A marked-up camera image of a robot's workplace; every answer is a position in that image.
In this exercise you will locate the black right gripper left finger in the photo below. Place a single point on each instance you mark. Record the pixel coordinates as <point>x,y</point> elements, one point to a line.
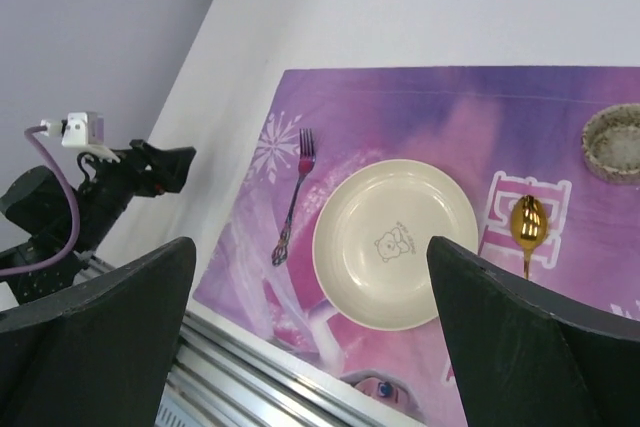
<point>97,353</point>

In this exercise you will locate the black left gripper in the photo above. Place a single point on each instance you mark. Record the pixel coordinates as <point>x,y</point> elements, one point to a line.
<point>36,203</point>

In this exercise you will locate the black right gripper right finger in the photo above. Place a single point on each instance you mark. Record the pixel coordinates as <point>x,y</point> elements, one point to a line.
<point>524,355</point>

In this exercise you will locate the gold spoon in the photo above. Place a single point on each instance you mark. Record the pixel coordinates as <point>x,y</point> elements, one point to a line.
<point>528,227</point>

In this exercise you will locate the cream round plate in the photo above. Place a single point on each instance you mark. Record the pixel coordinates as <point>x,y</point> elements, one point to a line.
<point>370,241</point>

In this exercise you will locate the purple Elsa placemat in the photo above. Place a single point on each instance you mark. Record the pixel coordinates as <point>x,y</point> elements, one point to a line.
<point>499,132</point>

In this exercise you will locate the small metal cup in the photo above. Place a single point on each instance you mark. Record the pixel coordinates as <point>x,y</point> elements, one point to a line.
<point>610,144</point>

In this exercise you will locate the silver purple fork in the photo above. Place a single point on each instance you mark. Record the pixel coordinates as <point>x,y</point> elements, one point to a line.
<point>306,164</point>

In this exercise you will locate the white slotted cable duct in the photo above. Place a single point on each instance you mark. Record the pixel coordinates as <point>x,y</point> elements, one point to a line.
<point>175,410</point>

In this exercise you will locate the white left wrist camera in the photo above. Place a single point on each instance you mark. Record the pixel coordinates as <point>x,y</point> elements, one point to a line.
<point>81,131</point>

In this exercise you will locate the aluminium mounting rail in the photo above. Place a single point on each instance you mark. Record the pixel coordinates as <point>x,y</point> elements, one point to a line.
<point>232,384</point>

